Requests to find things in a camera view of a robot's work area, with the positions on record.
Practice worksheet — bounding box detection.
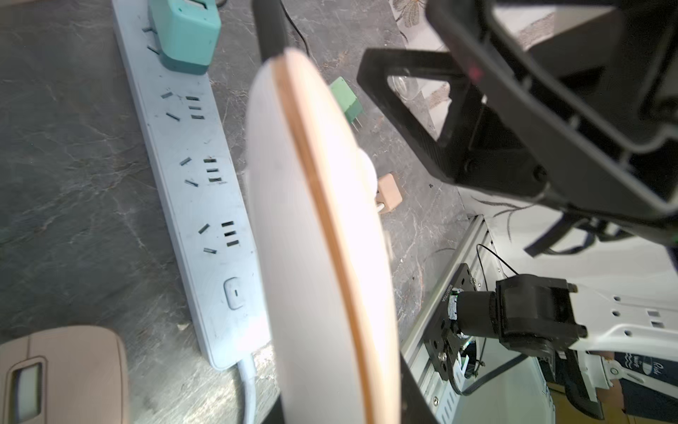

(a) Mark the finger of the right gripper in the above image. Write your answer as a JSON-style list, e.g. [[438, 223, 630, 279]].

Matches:
[[357, 49, 549, 196], [427, 1, 677, 222]]

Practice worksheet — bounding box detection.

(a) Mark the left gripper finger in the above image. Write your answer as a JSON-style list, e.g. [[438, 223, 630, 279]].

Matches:
[[400, 355, 438, 424]]

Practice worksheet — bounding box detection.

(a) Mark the peach charger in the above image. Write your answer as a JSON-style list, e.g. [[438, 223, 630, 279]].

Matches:
[[375, 173, 403, 214]]

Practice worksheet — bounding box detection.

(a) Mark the green charger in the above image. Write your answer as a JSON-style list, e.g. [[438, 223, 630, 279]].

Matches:
[[329, 77, 364, 128]]

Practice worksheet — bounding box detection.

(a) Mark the peach mouse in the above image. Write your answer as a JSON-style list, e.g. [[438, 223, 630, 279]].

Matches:
[[246, 48, 401, 423]]

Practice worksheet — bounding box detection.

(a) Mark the black charging cable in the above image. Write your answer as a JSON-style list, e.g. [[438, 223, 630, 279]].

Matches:
[[251, 0, 314, 63]]

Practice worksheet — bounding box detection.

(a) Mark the light blue power strip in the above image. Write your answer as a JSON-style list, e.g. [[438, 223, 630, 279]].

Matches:
[[113, 1, 270, 370]]

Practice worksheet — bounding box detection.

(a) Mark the pink mouse left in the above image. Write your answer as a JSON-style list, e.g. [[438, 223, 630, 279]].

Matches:
[[1, 326, 130, 423]]

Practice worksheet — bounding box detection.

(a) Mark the glass flask with cork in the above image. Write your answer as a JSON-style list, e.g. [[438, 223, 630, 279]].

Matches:
[[388, 75, 423, 104]]

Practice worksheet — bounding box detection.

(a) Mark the teal charger on blue strip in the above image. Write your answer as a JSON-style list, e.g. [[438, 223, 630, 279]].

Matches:
[[148, 0, 222, 75]]

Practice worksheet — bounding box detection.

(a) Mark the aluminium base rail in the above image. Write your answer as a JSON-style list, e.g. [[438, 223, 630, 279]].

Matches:
[[400, 214, 552, 424]]

